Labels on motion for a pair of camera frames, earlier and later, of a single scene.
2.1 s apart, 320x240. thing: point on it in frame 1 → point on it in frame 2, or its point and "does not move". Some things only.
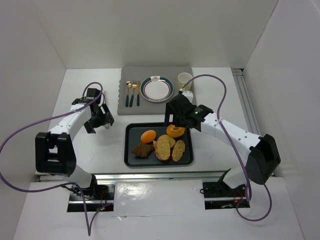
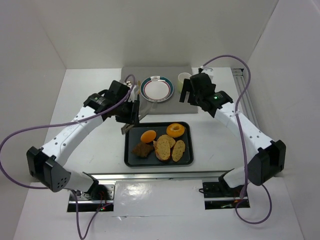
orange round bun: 148,136 does not move
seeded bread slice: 171,140 does not move
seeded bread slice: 179,149 does not move
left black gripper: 99,119 → 136,110
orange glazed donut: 175,131 does not move
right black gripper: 173,110 → 188,90
